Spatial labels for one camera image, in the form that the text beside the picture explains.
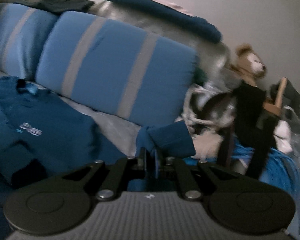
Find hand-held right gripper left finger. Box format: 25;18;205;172
61;149;148;201

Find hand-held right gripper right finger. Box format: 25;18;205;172
154;150;240;200

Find blue shirt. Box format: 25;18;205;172
0;76;197;240

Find grey quilted bedspread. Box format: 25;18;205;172
0;66;144;157

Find cream cloth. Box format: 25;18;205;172
192;134;228;160

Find black and white printed cloth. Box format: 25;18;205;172
175;80;237;140

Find dark green cloth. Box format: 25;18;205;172
195;67;208;85

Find blue striped pillow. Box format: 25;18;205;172
35;11;199;127
0;2;59;80

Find light blue cloth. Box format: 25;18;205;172
182;140;300;198

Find brown teddy bear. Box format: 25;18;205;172
229;44;268;85

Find wooden chair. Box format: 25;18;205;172
262;77;288;115

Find folded dark blue cloth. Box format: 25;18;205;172
101;0;223;43

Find dark grey board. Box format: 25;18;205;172
270;77;300;135

